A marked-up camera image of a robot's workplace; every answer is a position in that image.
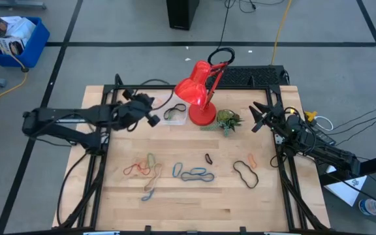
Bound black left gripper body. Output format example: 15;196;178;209
111;97;155;131

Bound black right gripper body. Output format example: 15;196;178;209
266;103;293;138

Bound red scissors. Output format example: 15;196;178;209
123;163;152;176

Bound small blue rubber band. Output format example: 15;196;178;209
141;189;155;202

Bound clear plastic bin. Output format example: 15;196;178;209
153;94;189;127

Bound large black wavy rubber band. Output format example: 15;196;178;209
232;160;260;190

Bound potted green succulent plant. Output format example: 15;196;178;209
200;109;243;138

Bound black perforated box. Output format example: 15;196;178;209
207;65;290;87

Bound black power adapter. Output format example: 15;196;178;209
315;129;337;147

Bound red desk lamp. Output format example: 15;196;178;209
174;59;230;127

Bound black tower box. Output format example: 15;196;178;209
166;0;200;31

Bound white paper sheet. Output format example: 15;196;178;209
324;164;368;207

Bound blue storage tub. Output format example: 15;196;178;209
0;16;51;69

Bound white printed carton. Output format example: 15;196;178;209
0;36;25;55
0;16;37;42

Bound white blue can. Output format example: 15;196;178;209
358;196;376;217

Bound black aluminium table frame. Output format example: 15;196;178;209
52;73;332;233

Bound white cable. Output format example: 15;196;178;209
315;115;334;132

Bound black lamp power cord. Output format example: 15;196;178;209
206;0;236;66

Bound yellow hanging cable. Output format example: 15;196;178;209
270;0;293;66

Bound yellow floor cable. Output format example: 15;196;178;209
0;26;29;106

